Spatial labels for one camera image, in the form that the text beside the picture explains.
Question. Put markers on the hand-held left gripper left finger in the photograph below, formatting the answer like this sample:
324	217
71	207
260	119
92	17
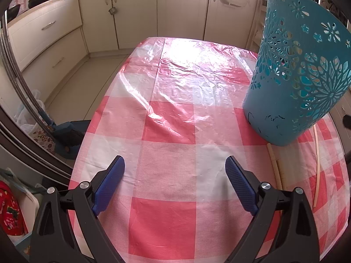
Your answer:
108	186

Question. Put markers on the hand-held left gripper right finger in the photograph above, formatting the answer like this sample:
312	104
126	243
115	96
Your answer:
242	186

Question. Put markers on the wooden chopstick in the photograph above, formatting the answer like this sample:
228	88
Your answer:
274	164
318	164

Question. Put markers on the blue perforated plastic basket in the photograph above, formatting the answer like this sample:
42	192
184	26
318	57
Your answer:
263	109

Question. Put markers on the blue mop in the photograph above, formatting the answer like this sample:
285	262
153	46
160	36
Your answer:
65	131

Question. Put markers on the red checked plastic tablecloth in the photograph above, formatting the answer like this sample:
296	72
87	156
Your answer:
175	115

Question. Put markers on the red floral cloth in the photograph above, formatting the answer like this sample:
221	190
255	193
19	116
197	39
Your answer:
9	211

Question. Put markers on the white plastic bag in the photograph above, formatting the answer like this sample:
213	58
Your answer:
27	115

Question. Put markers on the white storage trolley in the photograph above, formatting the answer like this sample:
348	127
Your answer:
259	24

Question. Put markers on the cream lower kitchen cabinets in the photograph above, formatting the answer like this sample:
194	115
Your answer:
137	19

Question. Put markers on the small hanging metal cup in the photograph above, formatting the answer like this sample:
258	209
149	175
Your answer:
112	11

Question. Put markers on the black wok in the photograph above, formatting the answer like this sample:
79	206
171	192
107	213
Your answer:
12	12

